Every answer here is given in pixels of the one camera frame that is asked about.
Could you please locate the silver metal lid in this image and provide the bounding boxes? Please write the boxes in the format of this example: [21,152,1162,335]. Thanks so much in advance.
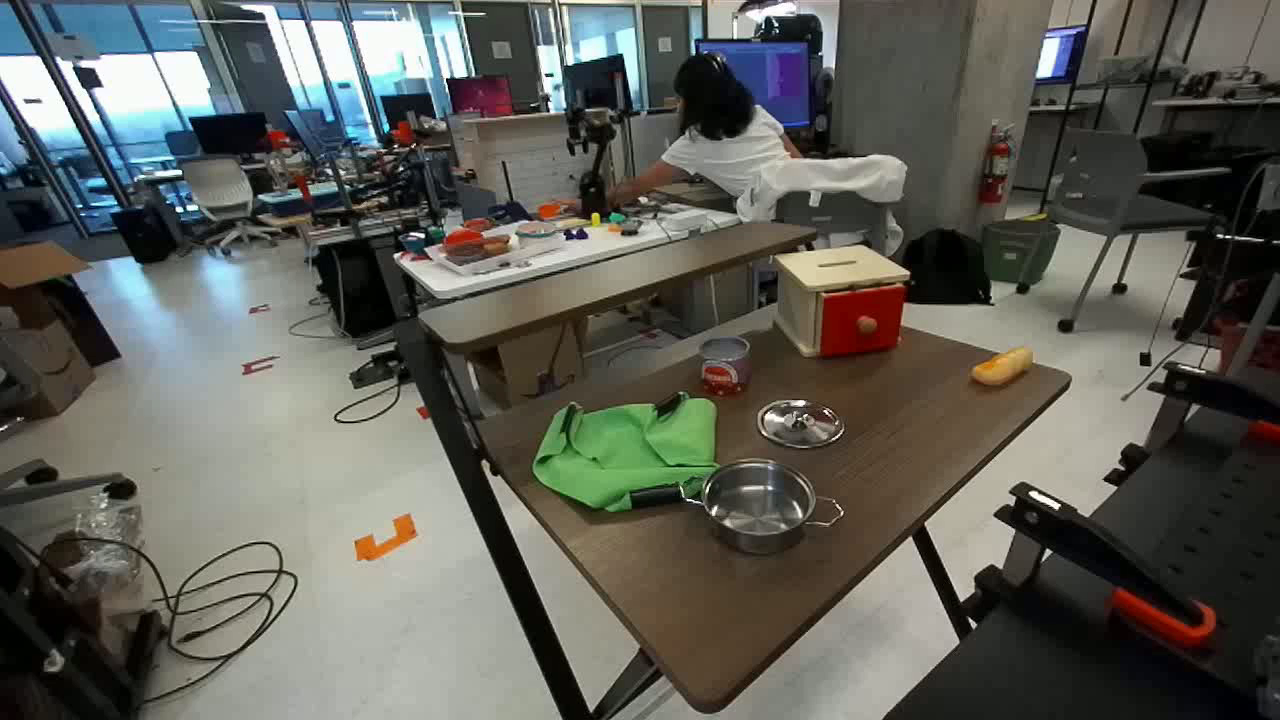
[752,394,849,452]

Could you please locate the silver metal pot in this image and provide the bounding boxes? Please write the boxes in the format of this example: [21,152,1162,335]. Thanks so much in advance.
[678,457,849,559]

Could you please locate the clear cup red contents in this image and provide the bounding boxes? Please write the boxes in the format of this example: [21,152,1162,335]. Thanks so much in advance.
[696,332,756,400]

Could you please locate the cluttered back work table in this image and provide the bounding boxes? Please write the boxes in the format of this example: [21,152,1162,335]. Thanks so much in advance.
[416,218,821,355]

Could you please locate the green cloth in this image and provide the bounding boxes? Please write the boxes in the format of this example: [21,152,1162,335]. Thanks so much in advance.
[530,392,725,517]

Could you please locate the white work table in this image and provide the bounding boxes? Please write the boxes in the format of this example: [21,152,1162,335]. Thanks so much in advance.
[391,202,744,303]

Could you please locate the brown wooden table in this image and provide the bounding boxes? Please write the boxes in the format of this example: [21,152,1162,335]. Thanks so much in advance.
[391,314,977,720]

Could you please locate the wooden box red drawer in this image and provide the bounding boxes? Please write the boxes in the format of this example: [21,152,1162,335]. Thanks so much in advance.
[771,242,916,361]

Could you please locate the person in white shirt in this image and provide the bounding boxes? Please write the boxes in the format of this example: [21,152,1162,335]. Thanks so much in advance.
[605,51,805,216]

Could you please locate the white jacket on chair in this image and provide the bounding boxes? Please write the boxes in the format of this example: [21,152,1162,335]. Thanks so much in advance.
[734,152,914,255]

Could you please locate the pink lit monitor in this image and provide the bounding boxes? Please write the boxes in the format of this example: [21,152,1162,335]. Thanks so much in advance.
[445,70,518,121]

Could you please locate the large blue lit monitor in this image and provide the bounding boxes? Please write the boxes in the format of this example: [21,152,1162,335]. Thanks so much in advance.
[693,37,818,134]

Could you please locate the black backpack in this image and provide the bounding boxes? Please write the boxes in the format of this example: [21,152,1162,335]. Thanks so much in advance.
[899,222,996,306]

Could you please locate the green bin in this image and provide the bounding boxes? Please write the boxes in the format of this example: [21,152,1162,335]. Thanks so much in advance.
[981,216,1066,291]

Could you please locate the red fire extinguisher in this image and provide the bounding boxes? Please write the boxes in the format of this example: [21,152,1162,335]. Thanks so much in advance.
[977,121,1015,211]

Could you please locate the white office chair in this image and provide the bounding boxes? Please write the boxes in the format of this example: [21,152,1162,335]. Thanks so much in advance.
[176,157,274,255]

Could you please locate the black dark monitor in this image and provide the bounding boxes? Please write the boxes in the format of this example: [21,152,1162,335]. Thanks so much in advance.
[187,108,274,157]

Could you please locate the grey plastic chair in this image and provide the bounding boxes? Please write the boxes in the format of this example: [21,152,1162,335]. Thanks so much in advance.
[1050,124,1236,335]

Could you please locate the black trash bin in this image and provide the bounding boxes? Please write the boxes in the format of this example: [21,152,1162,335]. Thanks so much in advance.
[112,201,179,269]

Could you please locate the small blue lit monitor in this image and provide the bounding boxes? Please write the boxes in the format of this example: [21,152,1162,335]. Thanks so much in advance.
[1031,19,1094,89]

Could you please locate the clear water bottle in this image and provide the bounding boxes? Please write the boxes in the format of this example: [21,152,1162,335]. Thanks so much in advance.
[73,475,149,574]

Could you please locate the large cardboard box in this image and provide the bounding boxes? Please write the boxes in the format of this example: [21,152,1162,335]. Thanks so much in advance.
[0,238,124,419]

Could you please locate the black camera on tripod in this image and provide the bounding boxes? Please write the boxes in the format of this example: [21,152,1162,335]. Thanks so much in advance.
[564,104,627,218]

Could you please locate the thin black floor cable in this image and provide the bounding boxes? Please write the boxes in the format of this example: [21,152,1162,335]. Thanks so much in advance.
[330,376,411,431]

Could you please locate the black coiled floor cable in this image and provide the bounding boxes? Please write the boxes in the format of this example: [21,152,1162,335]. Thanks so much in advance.
[133,535,305,708]

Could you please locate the black clamp orange handle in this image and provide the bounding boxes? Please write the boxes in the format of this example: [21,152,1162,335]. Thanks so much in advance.
[1143,361,1280,452]
[992,481,1222,656]

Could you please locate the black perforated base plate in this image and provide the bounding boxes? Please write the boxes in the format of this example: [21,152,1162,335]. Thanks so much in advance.
[884,394,1280,720]

